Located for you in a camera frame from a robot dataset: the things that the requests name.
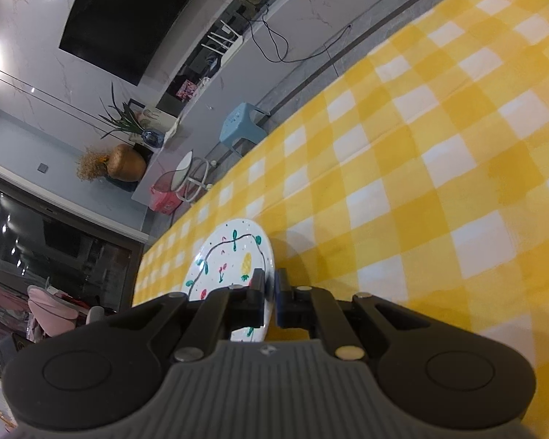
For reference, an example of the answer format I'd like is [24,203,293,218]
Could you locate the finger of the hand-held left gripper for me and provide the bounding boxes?
[119,267,267,363]
[276,269,444,360]

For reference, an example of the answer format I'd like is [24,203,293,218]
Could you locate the white fruit pattern plate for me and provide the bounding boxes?
[182,218,275,344]

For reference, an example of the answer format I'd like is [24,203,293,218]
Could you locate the pink storage box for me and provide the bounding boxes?
[150,182,188,217]

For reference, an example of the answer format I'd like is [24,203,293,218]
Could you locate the blue plastic stool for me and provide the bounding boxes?
[219,102,272,156]

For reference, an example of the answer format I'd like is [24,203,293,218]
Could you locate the yellow checked tablecloth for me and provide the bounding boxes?
[132,0,549,439]

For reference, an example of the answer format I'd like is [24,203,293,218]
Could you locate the papers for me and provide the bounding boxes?
[164,116,184,142]

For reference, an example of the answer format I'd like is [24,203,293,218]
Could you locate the gold vase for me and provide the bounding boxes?
[106,143,147,181]

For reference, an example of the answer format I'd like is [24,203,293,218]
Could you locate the glass sliding door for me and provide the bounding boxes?
[0,167,151,378]

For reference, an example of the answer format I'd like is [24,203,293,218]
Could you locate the dried flower bunch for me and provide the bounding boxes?
[76,145,113,183]

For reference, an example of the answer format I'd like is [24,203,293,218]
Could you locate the green plant in glass vase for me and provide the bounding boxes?
[98,82,166,149]

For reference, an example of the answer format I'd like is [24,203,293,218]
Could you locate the white router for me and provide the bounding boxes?
[200,22,244,61]

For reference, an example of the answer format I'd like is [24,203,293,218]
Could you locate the white marble television console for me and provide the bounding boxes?
[130,0,486,215]

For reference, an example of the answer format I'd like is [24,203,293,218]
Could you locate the white photo frame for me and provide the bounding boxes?
[135,100,180,134]

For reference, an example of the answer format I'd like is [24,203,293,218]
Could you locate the black cable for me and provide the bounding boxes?
[249,4,353,64]

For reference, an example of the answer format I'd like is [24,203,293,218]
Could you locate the black wall television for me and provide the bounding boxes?
[59,0,220,87]

